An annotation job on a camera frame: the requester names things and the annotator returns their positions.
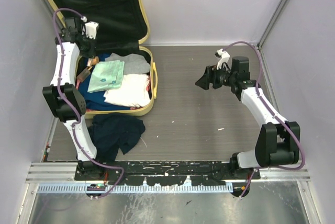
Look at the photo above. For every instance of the aluminium frame rail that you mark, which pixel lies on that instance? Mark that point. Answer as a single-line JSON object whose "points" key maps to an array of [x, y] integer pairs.
{"points": [[65, 171]]}

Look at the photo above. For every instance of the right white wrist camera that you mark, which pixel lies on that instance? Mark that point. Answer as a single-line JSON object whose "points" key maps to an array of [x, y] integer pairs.
{"points": [[223, 57]]}

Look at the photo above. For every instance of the pink patterned garment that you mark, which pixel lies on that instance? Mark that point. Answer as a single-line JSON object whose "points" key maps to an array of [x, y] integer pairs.
{"points": [[133, 108]]}

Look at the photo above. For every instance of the blue garment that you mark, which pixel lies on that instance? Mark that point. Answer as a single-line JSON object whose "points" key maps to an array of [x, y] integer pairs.
{"points": [[96, 100]]}

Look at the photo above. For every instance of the yellow hard-shell suitcase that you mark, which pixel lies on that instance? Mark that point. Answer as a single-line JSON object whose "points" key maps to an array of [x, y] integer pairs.
{"points": [[123, 28]]}

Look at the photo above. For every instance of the white garment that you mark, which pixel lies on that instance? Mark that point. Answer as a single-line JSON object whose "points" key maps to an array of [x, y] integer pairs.
{"points": [[132, 93]]}

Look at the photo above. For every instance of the gold perfume bottle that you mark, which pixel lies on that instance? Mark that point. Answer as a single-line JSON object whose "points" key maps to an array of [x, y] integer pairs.
{"points": [[84, 74]]}

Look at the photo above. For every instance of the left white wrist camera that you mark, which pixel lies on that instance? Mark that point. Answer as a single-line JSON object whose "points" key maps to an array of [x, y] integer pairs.
{"points": [[90, 28]]}

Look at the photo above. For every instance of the dark navy garment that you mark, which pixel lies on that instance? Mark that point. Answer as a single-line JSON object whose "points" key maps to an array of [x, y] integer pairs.
{"points": [[113, 132]]}

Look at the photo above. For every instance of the white slotted cable duct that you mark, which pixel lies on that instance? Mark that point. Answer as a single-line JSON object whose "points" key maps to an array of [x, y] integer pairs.
{"points": [[122, 189]]}

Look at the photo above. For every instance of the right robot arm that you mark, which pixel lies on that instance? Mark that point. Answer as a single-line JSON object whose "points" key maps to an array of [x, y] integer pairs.
{"points": [[277, 143]]}

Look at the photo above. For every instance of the grey garment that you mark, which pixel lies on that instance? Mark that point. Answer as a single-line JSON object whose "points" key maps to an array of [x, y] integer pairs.
{"points": [[133, 63]]}

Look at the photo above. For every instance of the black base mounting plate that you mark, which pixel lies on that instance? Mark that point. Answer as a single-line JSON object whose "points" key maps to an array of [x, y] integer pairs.
{"points": [[168, 173]]}

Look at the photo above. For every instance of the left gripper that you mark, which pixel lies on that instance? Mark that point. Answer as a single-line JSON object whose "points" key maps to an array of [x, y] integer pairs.
{"points": [[91, 53]]}

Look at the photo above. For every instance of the mint green floral cloth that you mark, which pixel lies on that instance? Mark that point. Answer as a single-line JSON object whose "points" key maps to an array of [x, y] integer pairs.
{"points": [[106, 75]]}

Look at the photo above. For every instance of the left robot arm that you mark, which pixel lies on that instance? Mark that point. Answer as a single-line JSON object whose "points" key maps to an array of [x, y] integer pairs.
{"points": [[66, 102]]}

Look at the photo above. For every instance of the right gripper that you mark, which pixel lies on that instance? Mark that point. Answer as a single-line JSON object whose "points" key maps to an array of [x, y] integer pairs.
{"points": [[210, 76]]}

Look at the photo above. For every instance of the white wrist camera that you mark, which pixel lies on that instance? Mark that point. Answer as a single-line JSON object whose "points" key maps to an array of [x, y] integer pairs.
{"points": [[90, 28], [223, 57]]}

